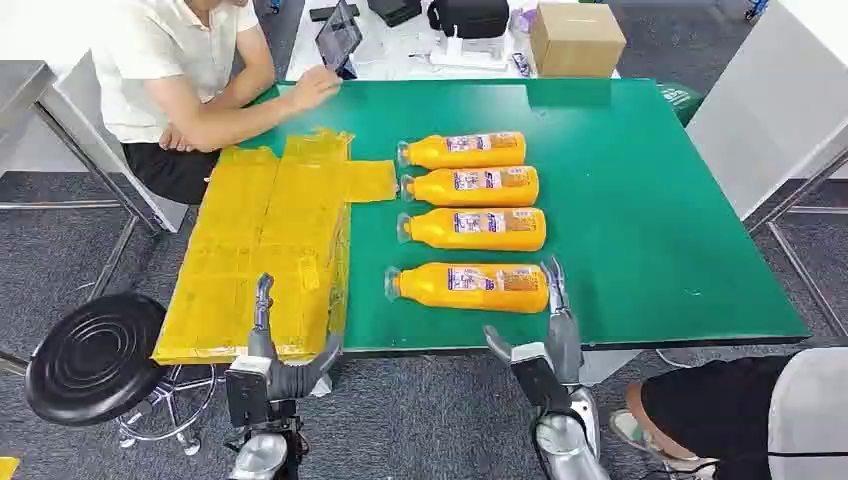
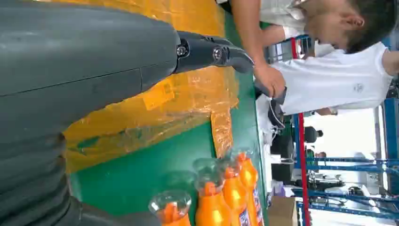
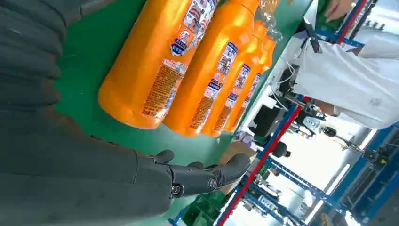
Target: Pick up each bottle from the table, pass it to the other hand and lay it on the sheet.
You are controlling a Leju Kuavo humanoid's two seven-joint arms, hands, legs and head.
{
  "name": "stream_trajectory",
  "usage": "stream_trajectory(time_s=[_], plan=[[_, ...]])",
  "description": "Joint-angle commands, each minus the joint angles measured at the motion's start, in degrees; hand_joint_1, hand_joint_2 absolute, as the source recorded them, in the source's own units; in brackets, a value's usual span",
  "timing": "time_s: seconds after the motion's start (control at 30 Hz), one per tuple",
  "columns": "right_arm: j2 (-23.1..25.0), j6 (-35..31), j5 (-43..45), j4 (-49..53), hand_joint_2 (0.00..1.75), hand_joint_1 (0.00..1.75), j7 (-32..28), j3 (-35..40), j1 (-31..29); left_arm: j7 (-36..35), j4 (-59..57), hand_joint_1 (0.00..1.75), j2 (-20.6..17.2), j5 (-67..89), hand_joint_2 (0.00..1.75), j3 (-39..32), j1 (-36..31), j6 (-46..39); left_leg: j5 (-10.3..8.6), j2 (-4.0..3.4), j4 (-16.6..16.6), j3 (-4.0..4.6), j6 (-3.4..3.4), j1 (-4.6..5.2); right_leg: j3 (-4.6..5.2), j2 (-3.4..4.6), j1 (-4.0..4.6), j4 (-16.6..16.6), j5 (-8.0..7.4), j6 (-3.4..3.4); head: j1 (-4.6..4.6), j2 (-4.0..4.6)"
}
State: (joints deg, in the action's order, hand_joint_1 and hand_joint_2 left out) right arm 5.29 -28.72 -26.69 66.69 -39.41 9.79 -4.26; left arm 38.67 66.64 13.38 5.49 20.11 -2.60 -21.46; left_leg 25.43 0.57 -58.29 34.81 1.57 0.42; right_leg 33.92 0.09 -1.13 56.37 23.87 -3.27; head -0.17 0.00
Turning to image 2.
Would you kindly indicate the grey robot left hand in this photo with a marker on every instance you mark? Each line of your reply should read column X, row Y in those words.
column 78, row 53

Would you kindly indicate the orange drink bottle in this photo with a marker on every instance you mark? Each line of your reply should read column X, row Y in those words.
column 248, row 175
column 234, row 193
column 212, row 209
column 170, row 216

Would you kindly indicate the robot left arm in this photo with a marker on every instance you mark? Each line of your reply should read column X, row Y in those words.
column 28, row 181

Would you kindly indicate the yellow sheet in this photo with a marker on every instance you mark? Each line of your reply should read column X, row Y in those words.
column 187, row 93

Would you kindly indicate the green mat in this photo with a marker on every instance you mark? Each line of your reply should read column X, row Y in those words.
column 140, row 177

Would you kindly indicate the person's right hand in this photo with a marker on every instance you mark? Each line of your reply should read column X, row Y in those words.
column 269, row 79

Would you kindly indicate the large black bag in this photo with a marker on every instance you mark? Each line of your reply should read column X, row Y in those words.
column 282, row 172

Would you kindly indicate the purple plastic wrapper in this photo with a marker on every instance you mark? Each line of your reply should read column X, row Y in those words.
column 278, row 189

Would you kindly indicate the person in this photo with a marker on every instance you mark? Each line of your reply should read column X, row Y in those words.
column 327, row 81
column 321, row 154
column 311, row 134
column 336, row 28

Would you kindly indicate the red pole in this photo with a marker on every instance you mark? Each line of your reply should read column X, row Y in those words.
column 304, row 174

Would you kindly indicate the cardboard box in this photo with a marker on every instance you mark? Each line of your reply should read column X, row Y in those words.
column 282, row 212

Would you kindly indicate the blue metal rack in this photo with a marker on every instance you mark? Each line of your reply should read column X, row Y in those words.
column 391, row 140

